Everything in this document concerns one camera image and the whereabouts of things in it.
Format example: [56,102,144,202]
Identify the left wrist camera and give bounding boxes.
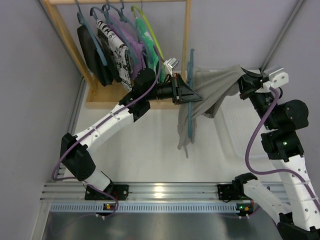
[163,57,180,76]

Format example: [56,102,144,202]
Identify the grey trousers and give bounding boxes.
[177,65,245,157]

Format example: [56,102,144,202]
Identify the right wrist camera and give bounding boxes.
[264,66,289,90]

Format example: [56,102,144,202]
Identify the white plastic basket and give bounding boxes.
[220,96,260,159]

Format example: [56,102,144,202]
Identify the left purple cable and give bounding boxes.
[51,43,166,219]

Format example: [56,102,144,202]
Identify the lime green hanger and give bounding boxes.
[131,5,164,59]

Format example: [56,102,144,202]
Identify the grey slotted cable duct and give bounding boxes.
[50,202,240,214]

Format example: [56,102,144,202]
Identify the green tie-dye trousers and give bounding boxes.
[135,17,159,74]

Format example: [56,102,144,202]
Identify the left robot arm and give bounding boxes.
[60,68,203,198]

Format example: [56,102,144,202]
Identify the purple trousers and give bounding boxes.
[110,15,146,80]

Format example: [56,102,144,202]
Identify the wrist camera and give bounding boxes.
[264,66,289,90]
[163,57,180,76]

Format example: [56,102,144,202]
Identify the black and white patterned trousers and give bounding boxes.
[96,20,133,92]

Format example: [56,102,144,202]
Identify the wooden clothes rack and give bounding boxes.
[40,0,192,110]

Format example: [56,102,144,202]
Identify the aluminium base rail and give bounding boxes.
[39,181,288,201]

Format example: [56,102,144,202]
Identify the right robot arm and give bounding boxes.
[217,67,320,240]

